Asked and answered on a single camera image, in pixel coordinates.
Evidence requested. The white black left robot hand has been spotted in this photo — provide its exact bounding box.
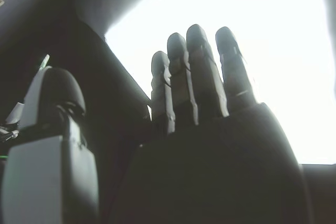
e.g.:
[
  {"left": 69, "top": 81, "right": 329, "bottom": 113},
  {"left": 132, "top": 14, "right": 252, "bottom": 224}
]
[{"left": 0, "top": 24, "right": 313, "bottom": 224}]

